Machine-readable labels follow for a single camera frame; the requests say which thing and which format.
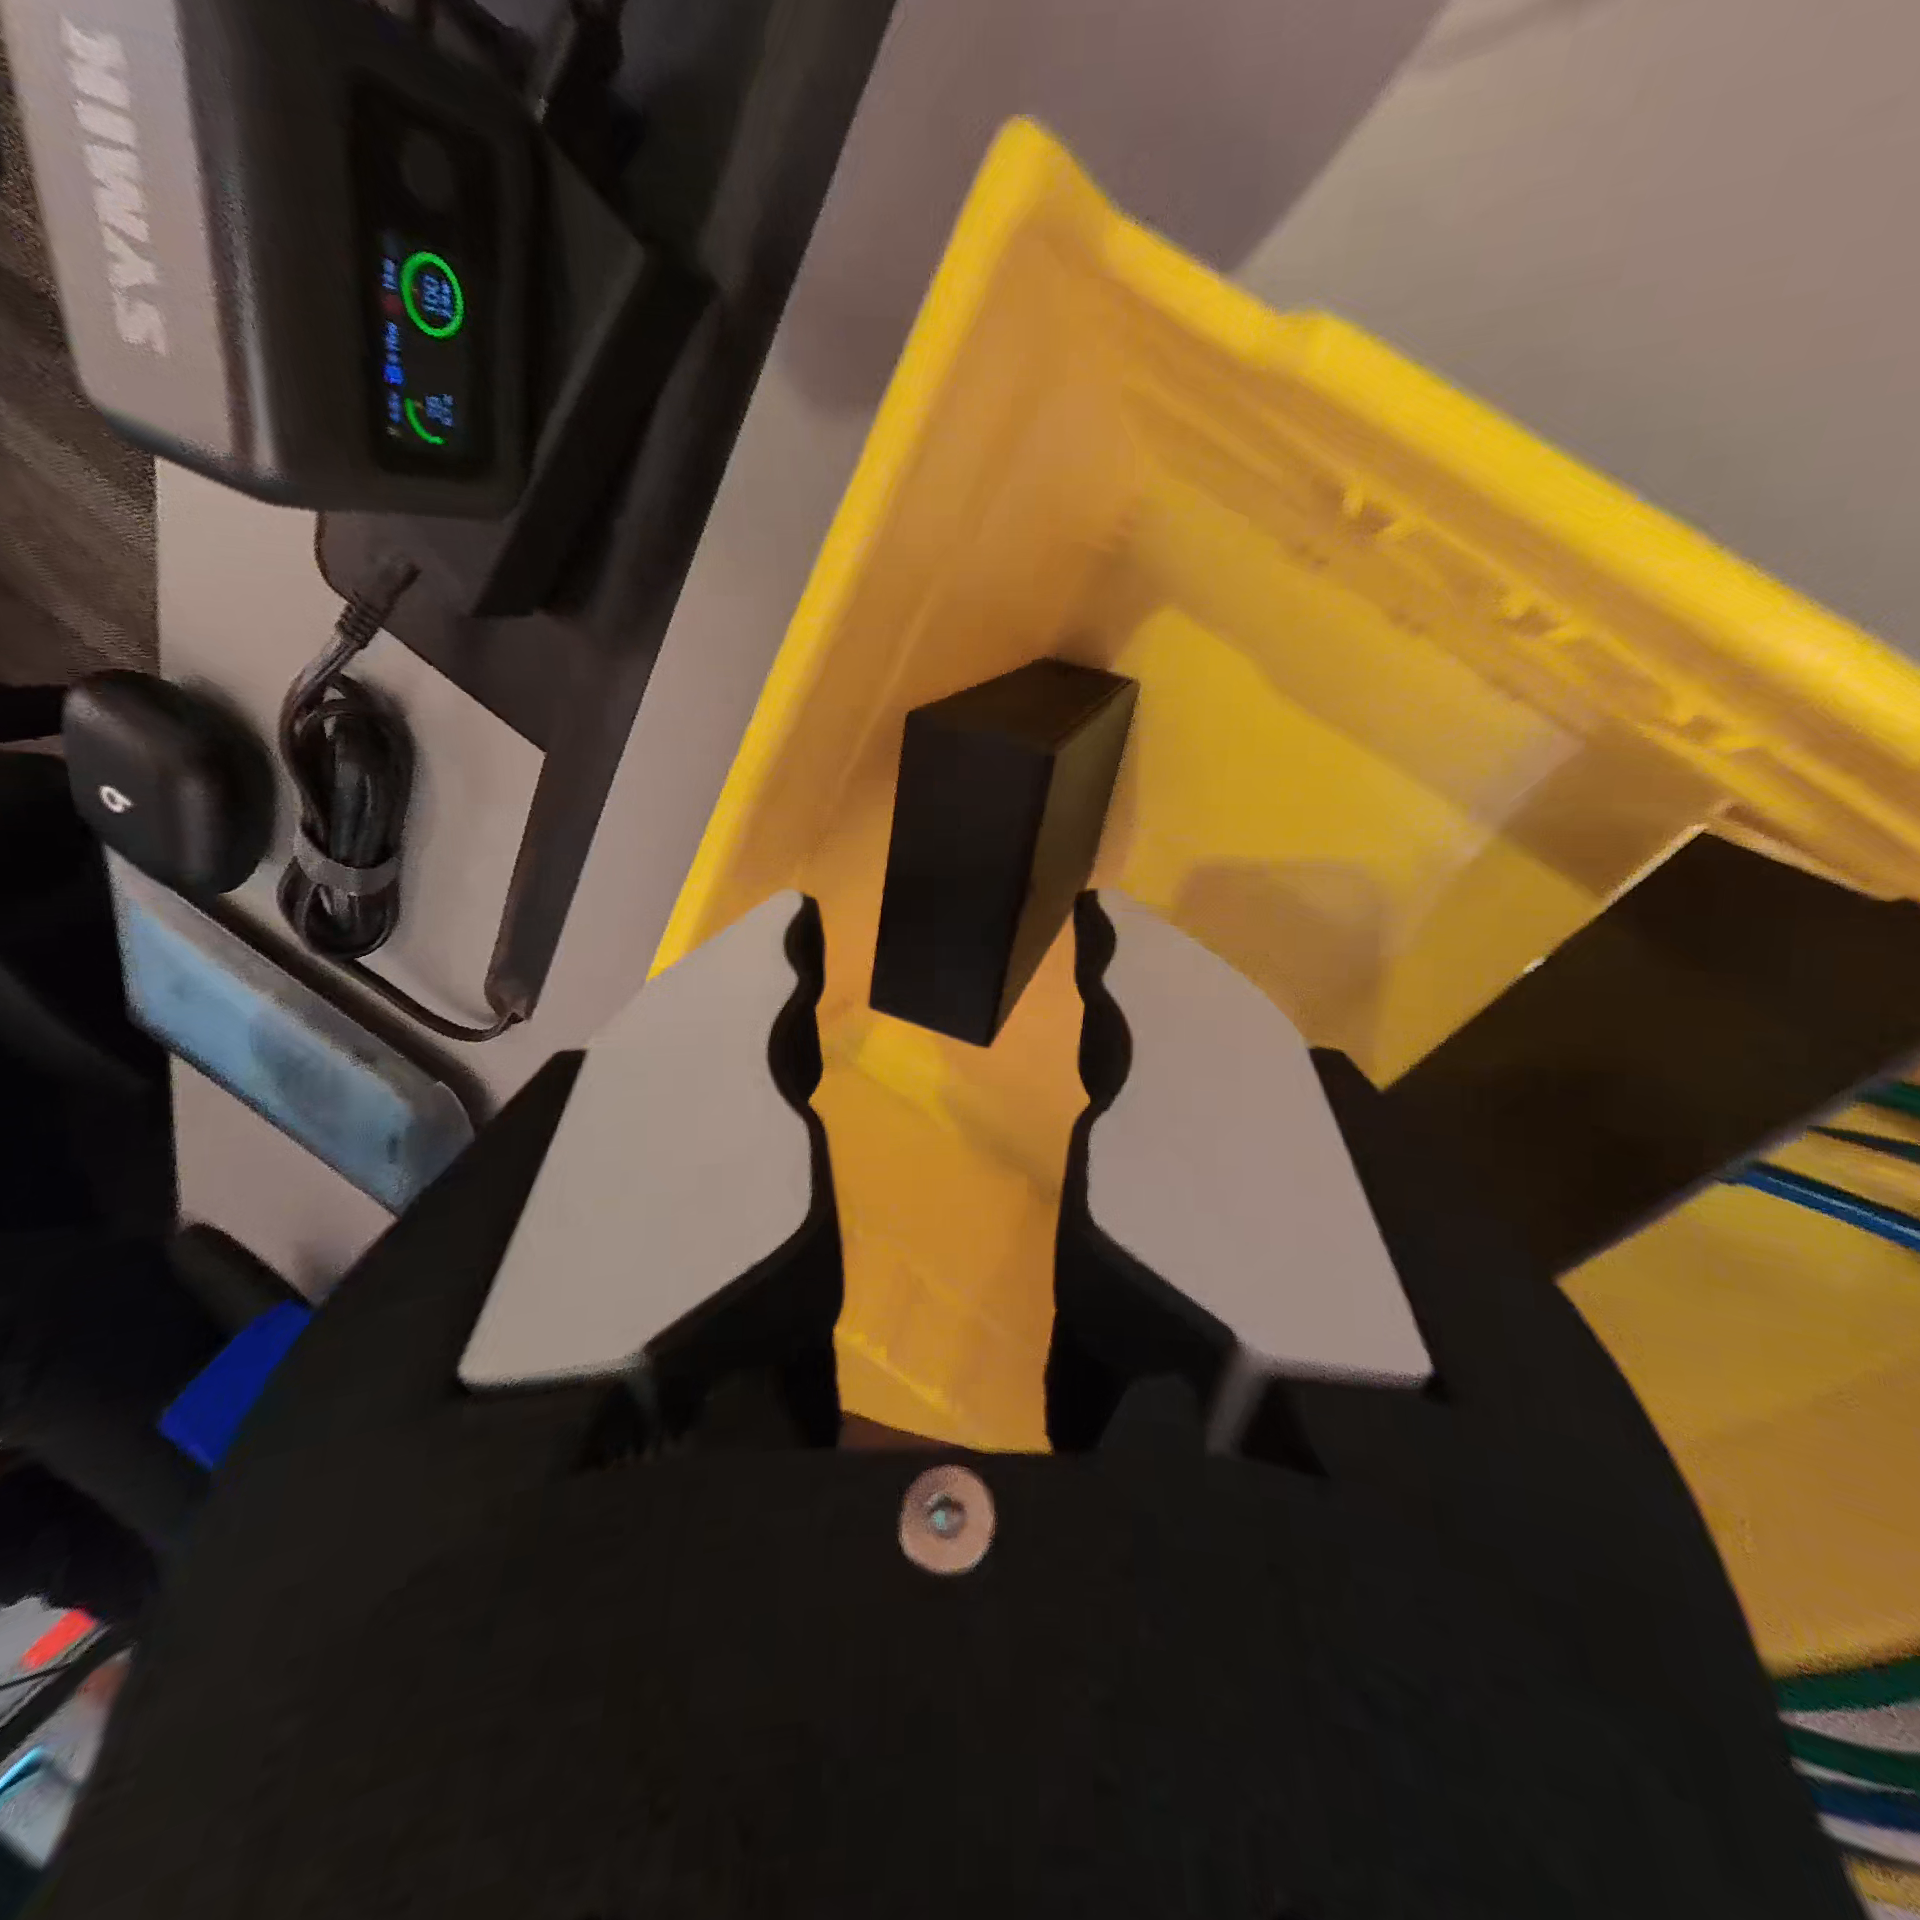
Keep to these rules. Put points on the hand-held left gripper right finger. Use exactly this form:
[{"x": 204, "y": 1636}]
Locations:
[{"x": 1230, "y": 1184}]

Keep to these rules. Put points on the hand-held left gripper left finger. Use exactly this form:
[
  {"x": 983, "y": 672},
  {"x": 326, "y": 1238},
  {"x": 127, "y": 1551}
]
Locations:
[{"x": 661, "y": 1184}]

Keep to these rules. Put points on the black network switch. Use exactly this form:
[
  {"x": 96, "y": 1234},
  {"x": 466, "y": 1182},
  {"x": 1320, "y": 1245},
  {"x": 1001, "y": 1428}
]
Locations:
[{"x": 990, "y": 841}]

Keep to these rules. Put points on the yellow plastic bin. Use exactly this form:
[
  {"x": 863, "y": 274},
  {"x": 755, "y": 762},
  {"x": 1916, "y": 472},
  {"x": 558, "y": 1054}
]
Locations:
[{"x": 1350, "y": 675}]

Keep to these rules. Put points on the translucent plastic case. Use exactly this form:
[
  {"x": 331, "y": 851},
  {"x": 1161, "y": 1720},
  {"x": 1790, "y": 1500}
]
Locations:
[{"x": 270, "y": 1051}]

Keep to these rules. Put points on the black bin divider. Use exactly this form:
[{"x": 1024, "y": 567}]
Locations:
[{"x": 1680, "y": 1051}]

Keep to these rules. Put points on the black earbuds case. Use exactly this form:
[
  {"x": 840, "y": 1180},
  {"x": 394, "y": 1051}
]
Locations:
[{"x": 165, "y": 781}]

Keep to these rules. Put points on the black power station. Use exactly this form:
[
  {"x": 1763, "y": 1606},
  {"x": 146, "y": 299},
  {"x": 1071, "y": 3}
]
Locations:
[{"x": 300, "y": 241}]

